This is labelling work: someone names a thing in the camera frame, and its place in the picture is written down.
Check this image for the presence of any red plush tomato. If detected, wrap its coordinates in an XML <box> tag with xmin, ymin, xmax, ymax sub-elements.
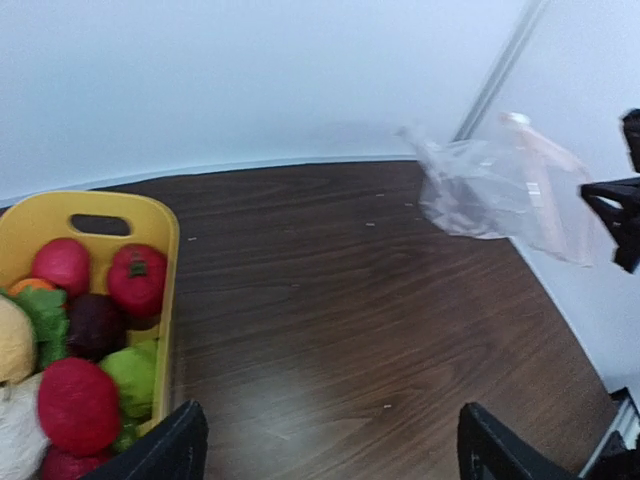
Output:
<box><xmin>107</xmin><ymin>244</ymin><xmax>168</xmax><ymax>318</ymax></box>

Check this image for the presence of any yellow plastic basket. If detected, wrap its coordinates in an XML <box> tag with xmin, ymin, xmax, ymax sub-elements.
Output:
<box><xmin>1</xmin><ymin>191</ymin><xmax>180</xmax><ymax>436</ymax></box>

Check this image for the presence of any red plush apple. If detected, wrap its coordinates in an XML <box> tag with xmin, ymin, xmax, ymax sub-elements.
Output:
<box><xmin>37</xmin><ymin>357</ymin><xmax>121</xmax><ymax>457</ymax></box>

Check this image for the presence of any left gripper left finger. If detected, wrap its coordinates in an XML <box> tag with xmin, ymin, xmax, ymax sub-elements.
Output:
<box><xmin>87</xmin><ymin>400</ymin><xmax>209</xmax><ymax>480</ymax></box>

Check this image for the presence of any right aluminium frame post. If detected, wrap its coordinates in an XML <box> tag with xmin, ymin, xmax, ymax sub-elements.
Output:
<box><xmin>452</xmin><ymin>0</ymin><xmax>550</xmax><ymax>141</ymax></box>

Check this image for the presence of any small red plush fruit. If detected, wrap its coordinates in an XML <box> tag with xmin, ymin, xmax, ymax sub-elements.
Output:
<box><xmin>31</xmin><ymin>238</ymin><xmax>91</xmax><ymax>300</ymax></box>

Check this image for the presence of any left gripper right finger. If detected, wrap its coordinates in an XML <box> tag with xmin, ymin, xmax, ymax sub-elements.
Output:
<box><xmin>457</xmin><ymin>402</ymin><xmax>579</xmax><ymax>480</ymax></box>

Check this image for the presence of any yellow plush burger bun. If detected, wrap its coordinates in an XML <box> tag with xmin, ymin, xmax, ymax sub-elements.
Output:
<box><xmin>0</xmin><ymin>297</ymin><xmax>36</xmax><ymax>385</ymax></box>

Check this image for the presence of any clear zip top bag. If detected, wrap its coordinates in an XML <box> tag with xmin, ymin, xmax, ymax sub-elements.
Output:
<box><xmin>399</xmin><ymin>113</ymin><xmax>595</xmax><ymax>267</ymax></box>

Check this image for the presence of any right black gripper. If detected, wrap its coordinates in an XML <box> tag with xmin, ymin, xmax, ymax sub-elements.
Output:
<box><xmin>580</xmin><ymin>108</ymin><xmax>640</xmax><ymax>274</ymax></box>

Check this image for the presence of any dark purple plush fruit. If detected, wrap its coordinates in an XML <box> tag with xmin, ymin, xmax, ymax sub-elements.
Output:
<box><xmin>66</xmin><ymin>293</ymin><xmax>127</xmax><ymax>362</ymax></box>

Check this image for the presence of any green plush vegetable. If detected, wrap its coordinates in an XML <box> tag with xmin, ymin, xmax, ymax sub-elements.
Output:
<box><xmin>100</xmin><ymin>340</ymin><xmax>157</xmax><ymax>419</ymax></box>

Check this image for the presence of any green plush lettuce leaf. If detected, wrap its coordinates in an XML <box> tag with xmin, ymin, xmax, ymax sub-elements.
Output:
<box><xmin>1</xmin><ymin>286</ymin><xmax>69</xmax><ymax>372</ymax></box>

